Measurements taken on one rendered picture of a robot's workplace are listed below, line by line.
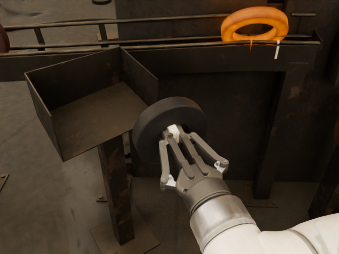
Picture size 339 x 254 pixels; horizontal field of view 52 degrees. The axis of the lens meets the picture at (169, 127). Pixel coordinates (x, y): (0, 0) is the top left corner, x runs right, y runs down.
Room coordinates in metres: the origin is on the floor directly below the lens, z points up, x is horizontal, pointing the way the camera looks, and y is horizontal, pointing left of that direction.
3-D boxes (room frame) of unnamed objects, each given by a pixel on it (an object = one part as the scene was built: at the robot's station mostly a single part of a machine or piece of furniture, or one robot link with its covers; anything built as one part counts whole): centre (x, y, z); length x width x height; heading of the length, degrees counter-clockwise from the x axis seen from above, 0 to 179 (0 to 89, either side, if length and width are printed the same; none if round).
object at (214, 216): (0.30, -0.08, 0.71); 0.09 x 0.06 x 0.09; 110
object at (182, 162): (0.43, -0.02, 0.72); 0.11 x 0.01 x 0.04; 22
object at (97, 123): (0.71, 0.19, 0.36); 0.26 x 0.20 x 0.72; 123
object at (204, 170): (0.44, -0.04, 0.72); 0.11 x 0.01 x 0.04; 19
